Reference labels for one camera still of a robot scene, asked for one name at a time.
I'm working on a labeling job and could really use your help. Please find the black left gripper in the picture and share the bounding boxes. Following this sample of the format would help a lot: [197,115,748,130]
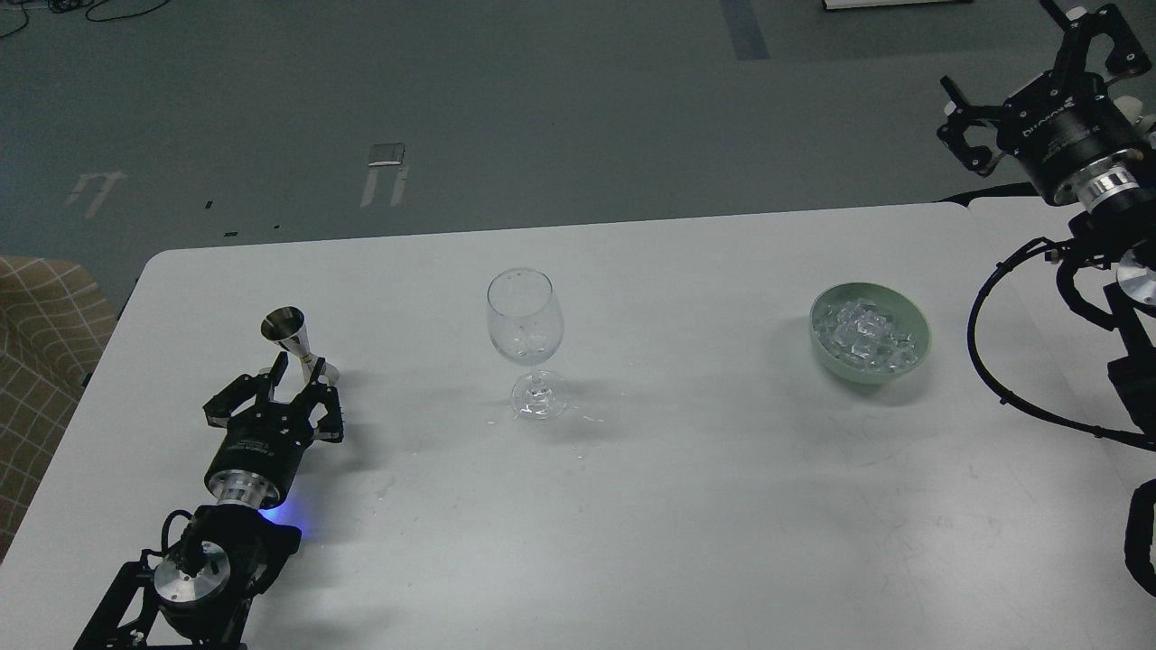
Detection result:
[202,359,344,507]

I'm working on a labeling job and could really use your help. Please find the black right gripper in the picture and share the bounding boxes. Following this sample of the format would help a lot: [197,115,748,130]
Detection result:
[936,0,1153,208]

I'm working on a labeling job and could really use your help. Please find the steel double jigger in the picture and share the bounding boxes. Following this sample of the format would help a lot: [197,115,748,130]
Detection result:
[260,306,341,386]

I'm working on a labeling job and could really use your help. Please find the green bowl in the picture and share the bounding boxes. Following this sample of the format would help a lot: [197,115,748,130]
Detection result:
[806,283,932,385]

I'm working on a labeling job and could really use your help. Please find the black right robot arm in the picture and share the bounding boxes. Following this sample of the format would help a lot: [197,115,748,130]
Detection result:
[938,1,1155,451]

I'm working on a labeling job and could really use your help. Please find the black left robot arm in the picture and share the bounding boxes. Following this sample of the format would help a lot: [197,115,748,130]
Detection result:
[75,350,344,649]

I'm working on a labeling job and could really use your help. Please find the clear wine glass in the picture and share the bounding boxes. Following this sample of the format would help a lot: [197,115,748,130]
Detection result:
[486,267,569,421]

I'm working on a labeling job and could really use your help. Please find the clear ice cubes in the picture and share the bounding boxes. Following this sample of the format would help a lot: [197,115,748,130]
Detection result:
[810,300,928,376]

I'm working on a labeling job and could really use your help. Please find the metal floor plate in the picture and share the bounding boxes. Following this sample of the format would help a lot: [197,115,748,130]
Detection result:
[366,143,407,168]

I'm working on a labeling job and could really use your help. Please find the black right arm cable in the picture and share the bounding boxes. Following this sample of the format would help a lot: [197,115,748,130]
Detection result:
[935,180,1156,452]

